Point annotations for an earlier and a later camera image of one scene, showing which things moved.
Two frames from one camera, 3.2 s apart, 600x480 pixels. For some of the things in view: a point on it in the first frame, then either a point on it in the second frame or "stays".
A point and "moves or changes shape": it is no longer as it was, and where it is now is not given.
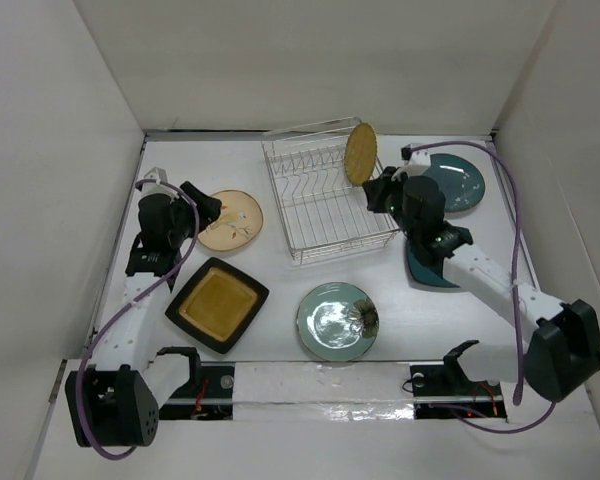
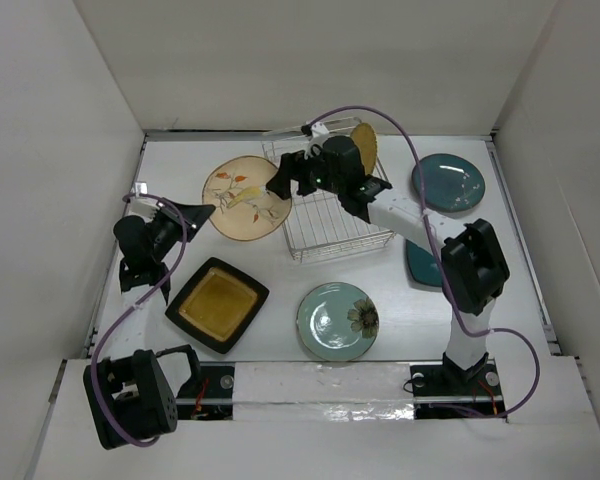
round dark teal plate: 462,182 stays
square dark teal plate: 425,273 stays
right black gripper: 378,187 to 294,167
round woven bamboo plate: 360,152 stays
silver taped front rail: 325,392 stays
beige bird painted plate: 240,221 moves or changes shape
